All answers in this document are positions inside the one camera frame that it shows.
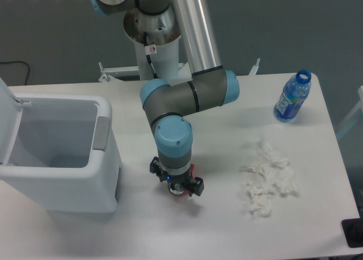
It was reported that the crumpled white tissue paper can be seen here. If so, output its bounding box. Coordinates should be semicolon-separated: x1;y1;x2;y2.
240;137;299;219

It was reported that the white furniture at right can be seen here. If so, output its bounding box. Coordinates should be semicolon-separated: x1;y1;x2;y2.
335;86;362;142

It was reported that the white trash bin lid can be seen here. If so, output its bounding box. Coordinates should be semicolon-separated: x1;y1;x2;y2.
0;79;31;164

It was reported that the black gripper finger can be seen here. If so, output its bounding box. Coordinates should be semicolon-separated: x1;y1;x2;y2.
187;177;204;197
149;156;166;182

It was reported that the white trash bin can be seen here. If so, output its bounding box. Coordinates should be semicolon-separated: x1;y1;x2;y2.
1;93;121;213

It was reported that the black device at edge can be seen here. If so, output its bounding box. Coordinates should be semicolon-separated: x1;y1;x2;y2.
341;218;362;248

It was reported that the crushed red soda can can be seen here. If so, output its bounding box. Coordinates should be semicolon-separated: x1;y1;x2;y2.
167;164;196;196

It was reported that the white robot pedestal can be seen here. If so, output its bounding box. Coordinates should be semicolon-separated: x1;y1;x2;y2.
124;7;181;80

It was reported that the blue plastic water bottle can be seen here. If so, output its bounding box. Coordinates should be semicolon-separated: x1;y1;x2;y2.
273;69;311;123

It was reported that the black floor cable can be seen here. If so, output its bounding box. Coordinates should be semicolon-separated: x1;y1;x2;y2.
0;61;31;85

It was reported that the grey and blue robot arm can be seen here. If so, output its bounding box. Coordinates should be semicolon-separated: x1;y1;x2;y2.
91;0;240;196

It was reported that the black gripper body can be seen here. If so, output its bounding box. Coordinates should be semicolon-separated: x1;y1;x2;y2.
163;166;191;191

